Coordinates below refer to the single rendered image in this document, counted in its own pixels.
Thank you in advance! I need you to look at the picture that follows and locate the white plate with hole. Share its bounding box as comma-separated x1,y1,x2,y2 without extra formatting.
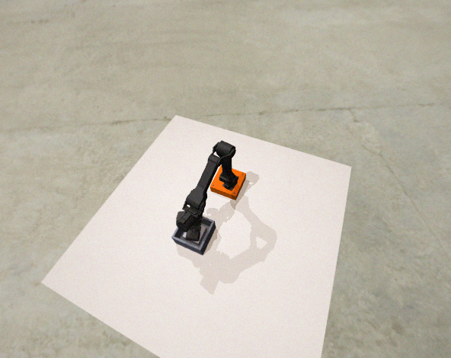
183,225,207,246

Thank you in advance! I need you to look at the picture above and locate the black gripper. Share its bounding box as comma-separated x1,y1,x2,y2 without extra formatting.
185,215,203,241

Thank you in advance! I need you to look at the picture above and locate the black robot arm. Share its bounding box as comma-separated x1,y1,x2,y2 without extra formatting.
176,141,238,232

